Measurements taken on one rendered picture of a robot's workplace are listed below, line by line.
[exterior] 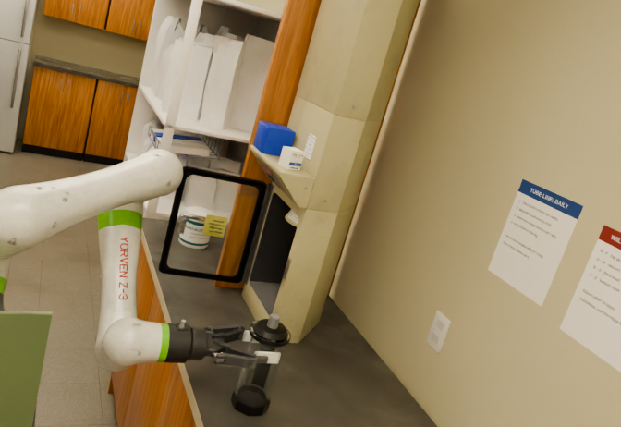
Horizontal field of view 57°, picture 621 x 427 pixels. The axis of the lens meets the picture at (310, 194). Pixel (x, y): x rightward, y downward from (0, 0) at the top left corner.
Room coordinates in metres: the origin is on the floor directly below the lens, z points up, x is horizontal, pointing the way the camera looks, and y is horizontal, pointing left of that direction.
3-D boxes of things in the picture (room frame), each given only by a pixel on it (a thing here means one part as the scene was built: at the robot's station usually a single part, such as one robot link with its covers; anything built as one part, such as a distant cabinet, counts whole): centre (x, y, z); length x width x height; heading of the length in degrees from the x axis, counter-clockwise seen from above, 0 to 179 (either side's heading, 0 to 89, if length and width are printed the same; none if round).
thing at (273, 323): (1.33, 0.00, 1.18); 0.09 x 0.09 x 0.07
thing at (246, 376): (1.33, 0.00, 1.06); 0.11 x 0.11 x 0.21
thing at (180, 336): (1.23, 0.21, 1.12); 0.09 x 0.06 x 0.12; 27
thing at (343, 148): (1.87, -0.04, 1.32); 0.32 x 0.25 x 0.77; 27
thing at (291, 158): (1.72, 0.09, 1.54); 0.05 x 0.05 x 0.06; 43
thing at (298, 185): (1.79, 0.12, 1.46); 0.32 x 0.11 x 0.10; 27
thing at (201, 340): (1.26, 0.14, 1.12); 0.09 x 0.08 x 0.07; 117
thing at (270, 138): (1.88, 0.17, 1.55); 0.10 x 0.10 x 0.09; 27
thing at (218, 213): (1.89, 0.30, 1.19); 0.30 x 0.01 x 0.40; 110
